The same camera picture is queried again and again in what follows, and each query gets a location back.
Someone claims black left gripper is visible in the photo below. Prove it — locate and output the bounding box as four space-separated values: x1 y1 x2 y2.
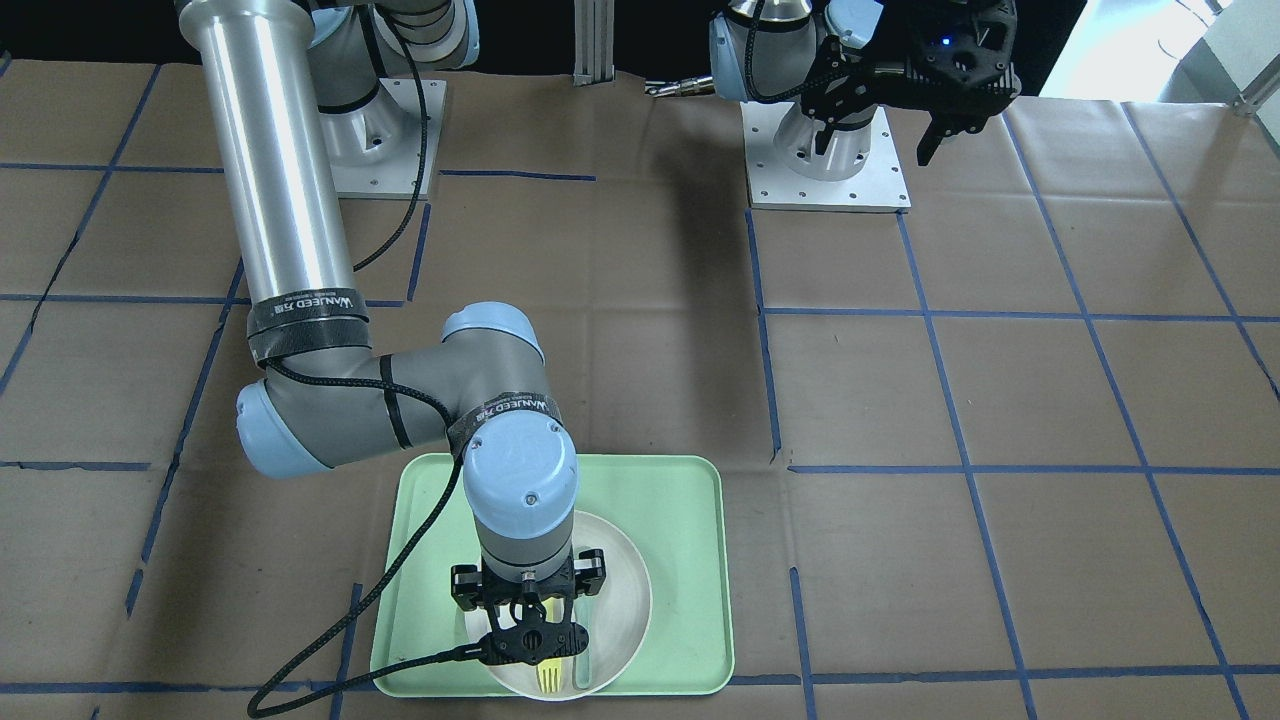
800 1 1021 167

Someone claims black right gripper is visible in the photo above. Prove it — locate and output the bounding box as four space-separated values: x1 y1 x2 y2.
451 550 607 626

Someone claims yellow plastic fork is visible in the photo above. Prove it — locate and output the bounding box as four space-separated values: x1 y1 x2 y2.
535 598 563 694

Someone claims white round plate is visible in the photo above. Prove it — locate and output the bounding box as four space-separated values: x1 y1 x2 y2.
458 510 653 702

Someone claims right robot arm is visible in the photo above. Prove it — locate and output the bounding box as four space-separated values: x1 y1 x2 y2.
177 1 603 598

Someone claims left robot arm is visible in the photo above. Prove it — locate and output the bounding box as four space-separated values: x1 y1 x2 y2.
709 1 1021 167

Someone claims grey-green plastic spoon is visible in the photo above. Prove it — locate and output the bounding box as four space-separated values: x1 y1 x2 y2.
573 648 593 691

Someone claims light green tray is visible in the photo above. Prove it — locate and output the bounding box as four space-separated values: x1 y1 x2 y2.
370 454 735 694

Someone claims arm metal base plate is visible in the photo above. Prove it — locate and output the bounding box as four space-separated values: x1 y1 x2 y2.
740 102 913 213
320 79 448 200

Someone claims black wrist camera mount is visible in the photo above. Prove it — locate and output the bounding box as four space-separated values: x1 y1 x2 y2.
477 597 591 666

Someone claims black braided cable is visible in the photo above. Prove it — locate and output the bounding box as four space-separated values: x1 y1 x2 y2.
247 360 492 719

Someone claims aluminium frame post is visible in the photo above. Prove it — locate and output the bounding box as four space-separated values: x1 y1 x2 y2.
572 0 616 87

